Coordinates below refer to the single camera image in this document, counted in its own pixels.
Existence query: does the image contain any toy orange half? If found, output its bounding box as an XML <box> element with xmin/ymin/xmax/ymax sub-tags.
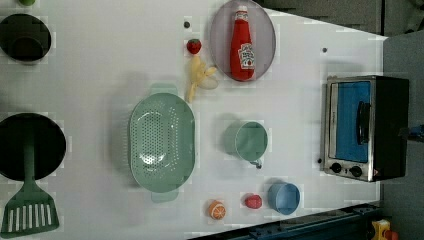
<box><xmin>208</xmin><ymin>200</ymin><xmax>226</xmax><ymax>220</ymax></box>

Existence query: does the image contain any red toy strawberry near cup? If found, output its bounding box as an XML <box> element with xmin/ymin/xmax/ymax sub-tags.
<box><xmin>244</xmin><ymin>194</ymin><xmax>262</xmax><ymax>209</ymax></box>

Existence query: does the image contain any black round pan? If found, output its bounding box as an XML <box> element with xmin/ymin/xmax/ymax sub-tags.
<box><xmin>0</xmin><ymin>113</ymin><xmax>66</xmax><ymax>181</ymax></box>

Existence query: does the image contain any green oval colander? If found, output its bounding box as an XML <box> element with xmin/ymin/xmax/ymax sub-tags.
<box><xmin>129</xmin><ymin>83</ymin><xmax>196</xmax><ymax>203</ymax></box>

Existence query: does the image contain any blue cup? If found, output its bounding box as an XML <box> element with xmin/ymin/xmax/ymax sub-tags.
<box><xmin>268</xmin><ymin>182</ymin><xmax>300</xmax><ymax>215</ymax></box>

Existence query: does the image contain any blue metal frame rail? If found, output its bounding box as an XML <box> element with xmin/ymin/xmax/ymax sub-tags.
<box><xmin>190</xmin><ymin>204</ymin><xmax>382</xmax><ymax>240</ymax></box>

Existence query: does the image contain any silver toaster oven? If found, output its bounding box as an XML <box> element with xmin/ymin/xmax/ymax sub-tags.
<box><xmin>323</xmin><ymin>75</ymin><xmax>409</xmax><ymax>182</ymax></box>

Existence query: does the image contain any red ketchup bottle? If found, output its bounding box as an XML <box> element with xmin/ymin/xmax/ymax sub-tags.
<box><xmin>230</xmin><ymin>5</ymin><xmax>255</xmax><ymax>81</ymax></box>

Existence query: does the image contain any green slotted spatula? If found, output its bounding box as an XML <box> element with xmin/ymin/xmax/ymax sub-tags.
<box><xmin>1</xmin><ymin>130</ymin><xmax>60</xmax><ymax>239</ymax></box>

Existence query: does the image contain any yellow toy banana peel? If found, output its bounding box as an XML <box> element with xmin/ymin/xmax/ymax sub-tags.
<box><xmin>186</xmin><ymin>55</ymin><xmax>219</xmax><ymax>103</ymax></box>

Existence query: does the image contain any black bowl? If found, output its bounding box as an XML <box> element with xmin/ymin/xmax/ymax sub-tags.
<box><xmin>0</xmin><ymin>14</ymin><xmax>52</xmax><ymax>62</ymax></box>

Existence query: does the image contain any grey round plate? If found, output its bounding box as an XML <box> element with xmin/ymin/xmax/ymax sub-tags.
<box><xmin>209</xmin><ymin>0</ymin><xmax>276</xmax><ymax>82</ymax></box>

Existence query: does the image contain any yellow and red toy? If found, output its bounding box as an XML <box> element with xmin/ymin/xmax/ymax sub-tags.
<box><xmin>371</xmin><ymin>219</ymin><xmax>399</xmax><ymax>240</ymax></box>

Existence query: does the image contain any green mug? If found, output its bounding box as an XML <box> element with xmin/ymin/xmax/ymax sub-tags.
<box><xmin>223</xmin><ymin>121</ymin><xmax>268</xmax><ymax>169</ymax></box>

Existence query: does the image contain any green toy fruit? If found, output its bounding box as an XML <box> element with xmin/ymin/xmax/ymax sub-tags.
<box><xmin>19</xmin><ymin>0</ymin><xmax>36</xmax><ymax>6</ymax></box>

